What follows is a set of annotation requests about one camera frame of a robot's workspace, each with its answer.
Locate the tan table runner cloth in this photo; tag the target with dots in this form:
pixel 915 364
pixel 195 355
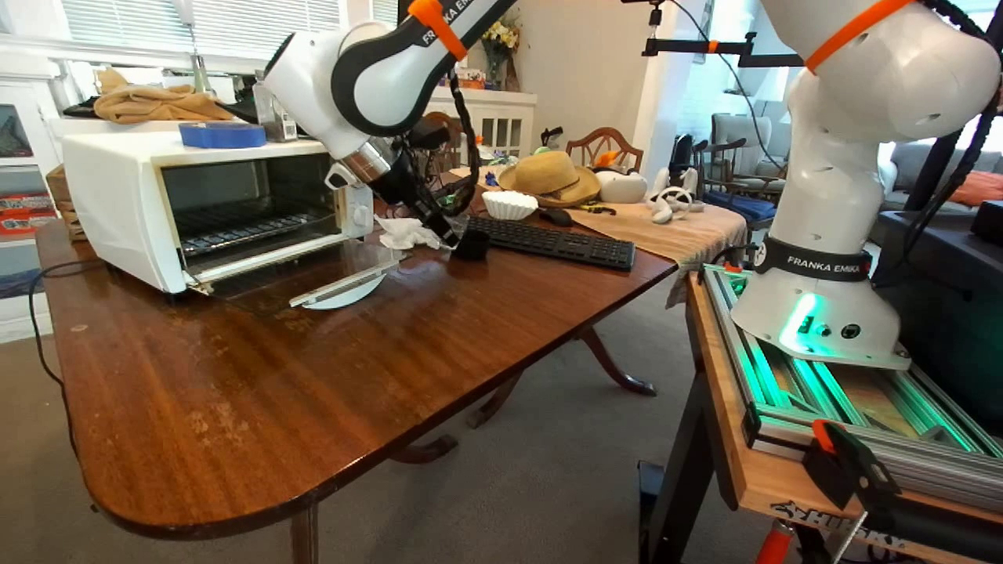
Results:
pixel 678 238

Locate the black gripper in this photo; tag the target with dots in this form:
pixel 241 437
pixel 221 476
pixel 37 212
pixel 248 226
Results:
pixel 411 199

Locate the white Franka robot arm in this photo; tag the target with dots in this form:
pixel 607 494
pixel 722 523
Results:
pixel 834 190

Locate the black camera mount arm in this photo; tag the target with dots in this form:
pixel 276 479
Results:
pixel 691 45

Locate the black computer keyboard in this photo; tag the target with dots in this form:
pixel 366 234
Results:
pixel 565 244

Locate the white crumpled tissue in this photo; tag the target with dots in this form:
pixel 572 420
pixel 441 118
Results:
pixel 396 234

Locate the black measuring cup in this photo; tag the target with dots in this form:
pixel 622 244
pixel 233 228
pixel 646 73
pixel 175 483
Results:
pixel 472 248

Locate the black controller box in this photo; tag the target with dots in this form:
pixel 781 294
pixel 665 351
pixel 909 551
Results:
pixel 940 315

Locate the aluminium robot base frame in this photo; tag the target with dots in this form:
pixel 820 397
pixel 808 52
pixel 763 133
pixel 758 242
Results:
pixel 834 403

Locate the orange cushion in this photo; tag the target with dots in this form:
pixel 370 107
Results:
pixel 976 190

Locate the wooden table pedestal legs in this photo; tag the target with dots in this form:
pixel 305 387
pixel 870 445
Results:
pixel 616 364

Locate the vase with yellow flowers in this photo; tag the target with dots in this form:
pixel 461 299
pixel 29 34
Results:
pixel 500 52

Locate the tan straw hat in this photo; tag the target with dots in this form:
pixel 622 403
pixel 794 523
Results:
pixel 548 175

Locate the dark carved ornament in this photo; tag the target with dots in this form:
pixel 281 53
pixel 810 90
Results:
pixel 428 142

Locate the tan crumpled cloth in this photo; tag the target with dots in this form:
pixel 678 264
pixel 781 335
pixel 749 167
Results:
pixel 159 103

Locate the wooden table corner leg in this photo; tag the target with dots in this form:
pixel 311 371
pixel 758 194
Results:
pixel 305 536

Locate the wooden chair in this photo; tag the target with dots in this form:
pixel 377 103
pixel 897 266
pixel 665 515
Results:
pixel 583 142

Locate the black stand leg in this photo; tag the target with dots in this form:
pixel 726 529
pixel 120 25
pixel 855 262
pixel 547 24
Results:
pixel 678 490

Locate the black orange clamp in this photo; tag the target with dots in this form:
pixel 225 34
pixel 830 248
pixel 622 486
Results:
pixel 847 458

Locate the white window blinds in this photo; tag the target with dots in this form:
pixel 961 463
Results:
pixel 159 25

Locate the white coffee filter stack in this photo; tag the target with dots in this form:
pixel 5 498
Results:
pixel 508 205

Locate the white toaster oven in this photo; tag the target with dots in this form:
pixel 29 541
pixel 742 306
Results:
pixel 113 208

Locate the wooden base board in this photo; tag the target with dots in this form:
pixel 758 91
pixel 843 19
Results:
pixel 770 486

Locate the white low cabinet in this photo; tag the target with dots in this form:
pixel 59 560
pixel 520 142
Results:
pixel 505 115

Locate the white bookshelf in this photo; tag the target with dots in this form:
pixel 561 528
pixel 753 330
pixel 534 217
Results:
pixel 18 208

